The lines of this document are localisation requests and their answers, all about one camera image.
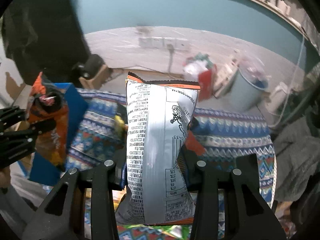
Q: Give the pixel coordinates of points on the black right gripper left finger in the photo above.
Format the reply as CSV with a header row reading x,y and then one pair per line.
x,y
61,214

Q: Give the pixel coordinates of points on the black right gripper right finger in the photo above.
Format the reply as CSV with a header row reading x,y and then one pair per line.
x,y
247,215

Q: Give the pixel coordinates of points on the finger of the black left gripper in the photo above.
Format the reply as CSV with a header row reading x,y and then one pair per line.
x,y
10,116
32,132

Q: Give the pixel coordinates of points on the orange black snack bag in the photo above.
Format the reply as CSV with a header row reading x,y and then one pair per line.
x,y
47,112

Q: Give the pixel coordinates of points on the silver white snack bag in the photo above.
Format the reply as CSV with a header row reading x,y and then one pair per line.
x,y
158,114

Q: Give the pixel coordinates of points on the blue cardboard storage box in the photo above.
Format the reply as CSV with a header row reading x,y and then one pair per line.
x,y
38,169

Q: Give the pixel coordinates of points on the blue patterned table cloth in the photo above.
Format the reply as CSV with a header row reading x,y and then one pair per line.
x,y
217,137

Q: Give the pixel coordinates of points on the grey cloth pile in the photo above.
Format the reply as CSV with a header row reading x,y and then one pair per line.
x,y
297,157

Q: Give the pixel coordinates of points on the black hanging cloth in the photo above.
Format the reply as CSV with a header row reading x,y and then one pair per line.
x,y
44,36

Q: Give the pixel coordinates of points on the black cylinder device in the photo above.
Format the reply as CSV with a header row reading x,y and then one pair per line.
x,y
92,66

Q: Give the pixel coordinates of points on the light blue trash bin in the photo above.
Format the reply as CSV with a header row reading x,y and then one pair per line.
x,y
248,87

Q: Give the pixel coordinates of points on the white flat boxes stack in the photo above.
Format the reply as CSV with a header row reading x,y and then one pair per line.
x,y
225,75

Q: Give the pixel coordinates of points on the red white paper bag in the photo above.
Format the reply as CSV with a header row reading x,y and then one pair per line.
x,y
201,69

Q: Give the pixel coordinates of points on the white wall socket strip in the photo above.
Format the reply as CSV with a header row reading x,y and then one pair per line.
x,y
153,42

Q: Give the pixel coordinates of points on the wooden wall shelf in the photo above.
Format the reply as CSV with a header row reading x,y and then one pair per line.
x,y
277,12

